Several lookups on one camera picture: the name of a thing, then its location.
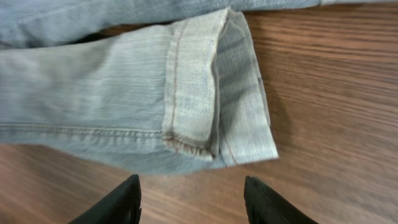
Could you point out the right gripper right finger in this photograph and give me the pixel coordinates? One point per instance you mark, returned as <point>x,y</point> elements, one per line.
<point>265,206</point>

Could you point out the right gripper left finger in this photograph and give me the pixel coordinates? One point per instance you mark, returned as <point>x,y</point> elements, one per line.
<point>121,206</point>

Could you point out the light blue denim shorts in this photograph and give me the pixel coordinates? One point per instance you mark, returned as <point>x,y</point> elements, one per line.
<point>152,86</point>

